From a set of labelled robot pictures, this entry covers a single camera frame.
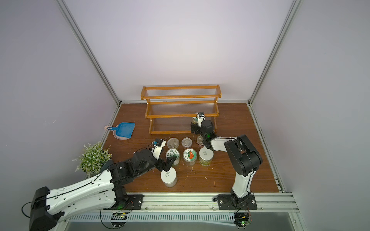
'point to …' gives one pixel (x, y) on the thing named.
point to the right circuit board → (242, 219)
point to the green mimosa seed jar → (173, 152)
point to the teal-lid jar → (195, 120)
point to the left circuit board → (118, 219)
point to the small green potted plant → (94, 160)
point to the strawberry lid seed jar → (190, 156)
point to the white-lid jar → (169, 177)
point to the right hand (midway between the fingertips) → (199, 119)
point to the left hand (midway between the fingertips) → (171, 154)
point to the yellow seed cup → (173, 143)
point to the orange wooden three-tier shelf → (171, 109)
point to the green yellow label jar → (205, 156)
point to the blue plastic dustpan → (125, 129)
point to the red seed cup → (186, 142)
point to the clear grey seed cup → (200, 140)
